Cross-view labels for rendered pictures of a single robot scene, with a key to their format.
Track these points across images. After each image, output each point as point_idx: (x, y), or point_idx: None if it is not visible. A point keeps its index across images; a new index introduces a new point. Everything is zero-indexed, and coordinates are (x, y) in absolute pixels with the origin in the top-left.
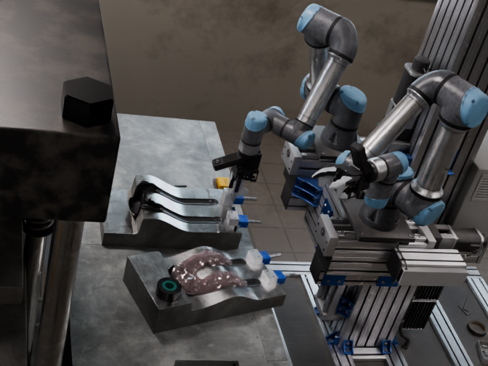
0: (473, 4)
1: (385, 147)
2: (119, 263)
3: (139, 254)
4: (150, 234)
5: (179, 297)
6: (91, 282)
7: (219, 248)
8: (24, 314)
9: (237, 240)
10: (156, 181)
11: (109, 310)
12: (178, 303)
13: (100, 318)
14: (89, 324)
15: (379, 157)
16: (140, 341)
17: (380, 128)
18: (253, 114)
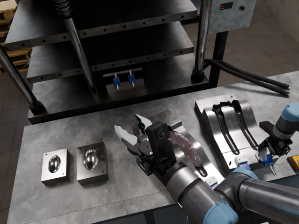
0: None
1: (264, 211)
2: (183, 115)
3: (174, 112)
4: (204, 120)
5: (144, 134)
6: (163, 106)
7: (221, 164)
8: (35, 37)
9: (227, 170)
10: (248, 110)
11: (146, 116)
12: (138, 134)
13: (139, 114)
14: (135, 110)
15: (192, 180)
16: (127, 132)
17: (282, 189)
18: (295, 105)
